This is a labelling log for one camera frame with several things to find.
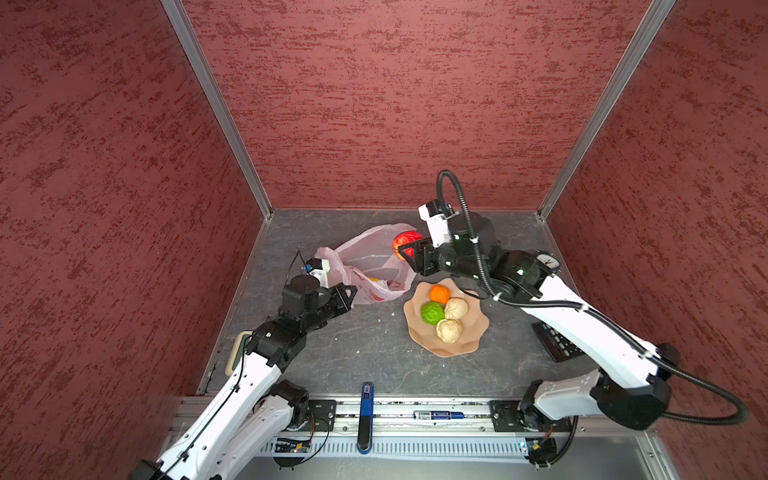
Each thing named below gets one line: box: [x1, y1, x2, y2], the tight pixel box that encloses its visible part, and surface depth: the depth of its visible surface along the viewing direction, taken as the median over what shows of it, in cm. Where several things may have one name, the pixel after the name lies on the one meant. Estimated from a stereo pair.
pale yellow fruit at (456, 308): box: [444, 297, 469, 320], surface depth 89 cm
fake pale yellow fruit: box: [436, 318, 463, 343], surface depth 85 cm
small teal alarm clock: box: [536, 253, 561, 271], surface depth 102 cm
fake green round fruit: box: [421, 301, 445, 326], surface depth 88 cm
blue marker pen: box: [413, 410, 465, 420], surface depth 75 cm
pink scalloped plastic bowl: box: [403, 278, 490, 358], surface depth 88 cm
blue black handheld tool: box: [357, 382, 374, 455], surface depth 74 cm
